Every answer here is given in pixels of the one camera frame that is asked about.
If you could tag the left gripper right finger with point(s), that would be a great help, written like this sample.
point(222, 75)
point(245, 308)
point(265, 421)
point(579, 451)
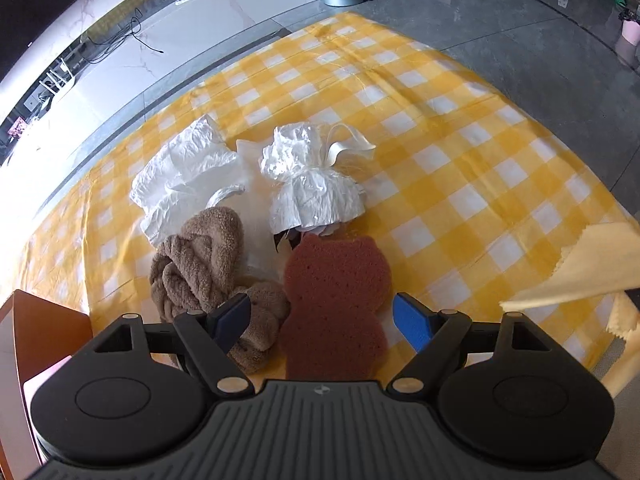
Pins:
point(436, 337)

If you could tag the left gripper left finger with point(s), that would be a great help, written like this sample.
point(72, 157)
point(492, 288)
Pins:
point(207, 339)

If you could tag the brown knitted plush scarf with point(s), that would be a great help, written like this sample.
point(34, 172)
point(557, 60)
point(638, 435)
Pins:
point(199, 268)

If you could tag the brown bear-shaped sponge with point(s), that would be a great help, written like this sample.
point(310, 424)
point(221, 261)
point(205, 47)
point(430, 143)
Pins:
point(335, 288)

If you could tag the white ruffled cloth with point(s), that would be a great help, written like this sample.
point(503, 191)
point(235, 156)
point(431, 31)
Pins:
point(191, 172)

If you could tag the pale yellow cleaning cloth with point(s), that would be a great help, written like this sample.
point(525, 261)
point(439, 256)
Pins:
point(604, 261)

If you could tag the white crinkled plastic bag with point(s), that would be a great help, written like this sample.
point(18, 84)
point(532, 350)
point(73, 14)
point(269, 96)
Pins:
point(311, 195)

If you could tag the yellow checkered tablecloth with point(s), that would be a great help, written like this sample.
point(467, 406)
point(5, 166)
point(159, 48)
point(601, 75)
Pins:
point(469, 198)

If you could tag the pink photo card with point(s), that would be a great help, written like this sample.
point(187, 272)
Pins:
point(17, 128)

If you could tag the white wifi router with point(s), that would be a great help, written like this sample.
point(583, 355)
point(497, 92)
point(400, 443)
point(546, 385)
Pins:
point(58, 78)

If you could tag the white marble tv console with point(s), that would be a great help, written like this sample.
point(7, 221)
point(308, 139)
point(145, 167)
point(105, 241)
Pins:
point(168, 39)

